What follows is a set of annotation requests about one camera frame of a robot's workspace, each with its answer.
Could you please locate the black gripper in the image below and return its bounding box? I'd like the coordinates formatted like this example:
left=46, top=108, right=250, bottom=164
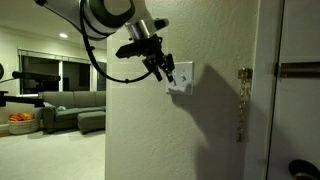
left=139, top=34, right=177, bottom=84

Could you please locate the grey ottoman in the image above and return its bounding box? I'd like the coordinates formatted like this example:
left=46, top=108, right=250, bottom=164
left=77, top=110, right=107, bottom=135

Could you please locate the grey sectional sofa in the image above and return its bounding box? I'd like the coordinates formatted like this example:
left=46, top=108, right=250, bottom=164
left=37, top=90, right=107, bottom=135

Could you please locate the dark glass sliding window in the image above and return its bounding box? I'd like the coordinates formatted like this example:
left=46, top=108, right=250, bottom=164
left=17, top=49, right=108, bottom=96

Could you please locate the dark metal door plate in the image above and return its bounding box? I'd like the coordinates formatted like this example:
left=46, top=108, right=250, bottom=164
left=274, top=61, right=320, bottom=80

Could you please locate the white door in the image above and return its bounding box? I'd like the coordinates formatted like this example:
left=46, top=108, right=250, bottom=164
left=266, top=0, right=320, bottom=180

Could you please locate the orange cloth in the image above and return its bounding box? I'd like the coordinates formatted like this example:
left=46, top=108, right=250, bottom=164
left=8, top=112, right=35, bottom=122

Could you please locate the woven basket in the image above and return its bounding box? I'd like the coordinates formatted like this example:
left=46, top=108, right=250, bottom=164
left=7, top=117, right=41, bottom=136

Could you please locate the dark round door knob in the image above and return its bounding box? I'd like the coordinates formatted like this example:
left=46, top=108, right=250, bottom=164
left=287, top=158, right=320, bottom=180

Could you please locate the white double switch plate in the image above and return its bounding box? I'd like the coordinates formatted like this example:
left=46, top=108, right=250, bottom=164
left=165, top=60, right=195, bottom=97

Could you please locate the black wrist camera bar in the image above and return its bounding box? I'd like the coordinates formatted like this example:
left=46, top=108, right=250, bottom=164
left=115, top=41, right=148, bottom=60

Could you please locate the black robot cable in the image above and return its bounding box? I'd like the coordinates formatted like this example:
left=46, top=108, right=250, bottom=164
left=78, top=0, right=156, bottom=84

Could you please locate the brass chain lock bracket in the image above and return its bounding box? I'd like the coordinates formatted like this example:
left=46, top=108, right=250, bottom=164
left=237, top=67, right=254, bottom=81

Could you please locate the brass door chain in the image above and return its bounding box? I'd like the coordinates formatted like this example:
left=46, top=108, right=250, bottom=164
left=235, top=77, right=251, bottom=144

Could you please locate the white door frame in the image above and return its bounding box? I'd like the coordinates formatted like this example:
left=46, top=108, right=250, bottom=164
left=243, top=0, right=285, bottom=180

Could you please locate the black stereo camera bar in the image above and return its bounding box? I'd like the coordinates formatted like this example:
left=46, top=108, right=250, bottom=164
left=11, top=70, right=62, bottom=83

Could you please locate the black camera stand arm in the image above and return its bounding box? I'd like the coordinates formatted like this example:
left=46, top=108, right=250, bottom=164
left=0, top=90, right=45, bottom=108

